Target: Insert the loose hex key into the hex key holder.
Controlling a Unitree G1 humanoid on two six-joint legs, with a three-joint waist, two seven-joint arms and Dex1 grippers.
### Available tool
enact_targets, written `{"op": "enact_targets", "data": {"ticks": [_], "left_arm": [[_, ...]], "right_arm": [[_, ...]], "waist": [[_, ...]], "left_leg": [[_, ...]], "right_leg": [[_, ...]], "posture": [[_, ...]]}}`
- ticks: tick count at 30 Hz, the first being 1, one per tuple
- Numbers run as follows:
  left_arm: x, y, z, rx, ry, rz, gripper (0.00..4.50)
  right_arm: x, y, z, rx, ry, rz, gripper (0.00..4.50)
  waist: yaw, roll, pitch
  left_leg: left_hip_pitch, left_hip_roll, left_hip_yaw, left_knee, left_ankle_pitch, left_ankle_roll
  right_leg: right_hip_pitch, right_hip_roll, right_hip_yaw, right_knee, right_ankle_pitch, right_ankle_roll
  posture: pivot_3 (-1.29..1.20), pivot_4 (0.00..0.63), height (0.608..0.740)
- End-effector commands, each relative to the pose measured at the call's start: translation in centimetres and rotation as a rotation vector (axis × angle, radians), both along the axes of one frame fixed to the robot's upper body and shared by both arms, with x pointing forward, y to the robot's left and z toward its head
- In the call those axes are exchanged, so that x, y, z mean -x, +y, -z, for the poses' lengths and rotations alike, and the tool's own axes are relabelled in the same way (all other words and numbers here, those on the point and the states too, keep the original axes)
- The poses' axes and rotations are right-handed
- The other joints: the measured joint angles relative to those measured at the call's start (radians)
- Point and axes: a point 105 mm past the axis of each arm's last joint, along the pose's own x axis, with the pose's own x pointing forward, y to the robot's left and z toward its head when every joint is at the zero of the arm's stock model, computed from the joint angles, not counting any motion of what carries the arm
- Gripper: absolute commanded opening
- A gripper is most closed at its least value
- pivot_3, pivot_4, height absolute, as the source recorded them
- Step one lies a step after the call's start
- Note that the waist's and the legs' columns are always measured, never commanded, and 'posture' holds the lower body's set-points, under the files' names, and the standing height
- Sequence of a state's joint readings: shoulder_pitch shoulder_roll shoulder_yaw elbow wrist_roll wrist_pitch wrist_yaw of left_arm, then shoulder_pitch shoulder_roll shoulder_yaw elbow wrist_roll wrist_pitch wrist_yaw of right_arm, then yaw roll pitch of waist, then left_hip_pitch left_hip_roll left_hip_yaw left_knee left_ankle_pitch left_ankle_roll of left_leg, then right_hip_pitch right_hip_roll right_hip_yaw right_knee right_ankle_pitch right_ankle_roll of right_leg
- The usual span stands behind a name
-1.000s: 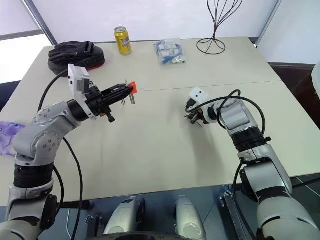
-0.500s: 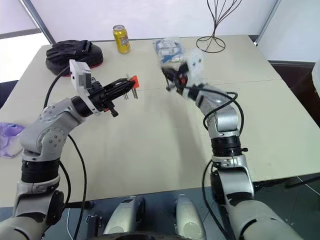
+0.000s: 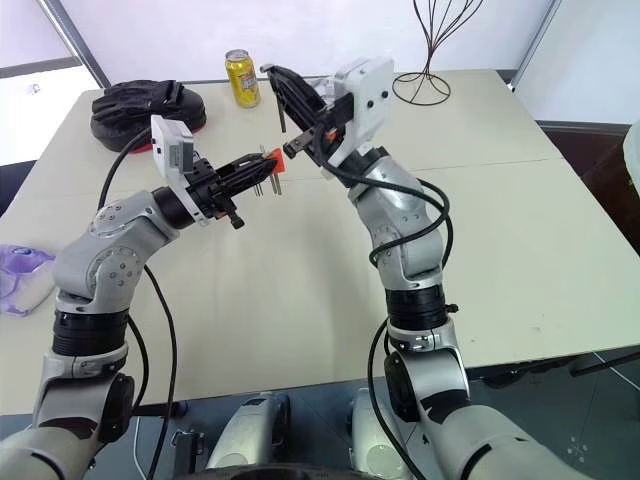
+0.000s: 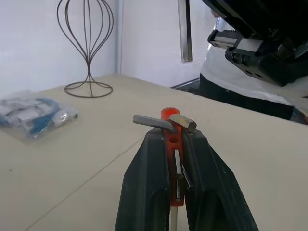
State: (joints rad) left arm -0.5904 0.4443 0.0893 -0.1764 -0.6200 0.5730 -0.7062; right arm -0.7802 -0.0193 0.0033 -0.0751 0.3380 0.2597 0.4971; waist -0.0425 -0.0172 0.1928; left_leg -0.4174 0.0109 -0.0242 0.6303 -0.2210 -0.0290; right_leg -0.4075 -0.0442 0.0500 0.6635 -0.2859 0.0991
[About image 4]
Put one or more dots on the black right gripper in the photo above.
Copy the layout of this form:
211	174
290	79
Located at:
250	16

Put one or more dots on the thin dark hex key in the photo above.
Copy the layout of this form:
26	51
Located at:
187	176

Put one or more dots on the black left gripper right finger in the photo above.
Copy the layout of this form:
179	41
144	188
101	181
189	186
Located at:
214	187

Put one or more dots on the red plastic hex key holder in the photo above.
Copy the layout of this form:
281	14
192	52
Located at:
172	142

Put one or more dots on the silver metal post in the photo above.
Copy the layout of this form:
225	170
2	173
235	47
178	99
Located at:
185	31

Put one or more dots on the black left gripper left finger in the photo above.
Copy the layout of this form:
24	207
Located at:
144	183

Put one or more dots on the dark grey hex key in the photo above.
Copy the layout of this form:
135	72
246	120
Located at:
149	121

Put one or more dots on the person in white shirt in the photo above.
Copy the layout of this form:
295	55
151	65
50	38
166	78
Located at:
228	79

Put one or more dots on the thick silver hex key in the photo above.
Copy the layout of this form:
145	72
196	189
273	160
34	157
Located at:
183	122

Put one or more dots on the small silver hex key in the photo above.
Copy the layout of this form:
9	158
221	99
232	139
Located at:
177	163

